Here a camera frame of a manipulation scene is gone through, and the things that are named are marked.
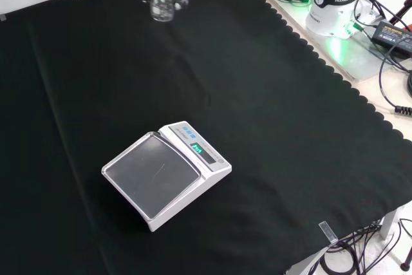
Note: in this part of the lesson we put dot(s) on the white electronic balance steel pan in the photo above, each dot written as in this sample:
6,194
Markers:
180,172

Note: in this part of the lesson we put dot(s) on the black bench cloth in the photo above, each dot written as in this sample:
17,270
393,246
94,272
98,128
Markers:
257,110

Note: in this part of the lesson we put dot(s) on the black power adapter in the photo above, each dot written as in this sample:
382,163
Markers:
392,35

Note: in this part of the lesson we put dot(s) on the clear tape strip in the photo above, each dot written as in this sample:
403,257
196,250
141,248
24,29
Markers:
327,232

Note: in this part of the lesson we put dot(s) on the white bench leg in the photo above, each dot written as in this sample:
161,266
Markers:
388,223

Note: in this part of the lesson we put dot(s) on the grey metal base plate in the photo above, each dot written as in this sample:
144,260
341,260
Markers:
354,59

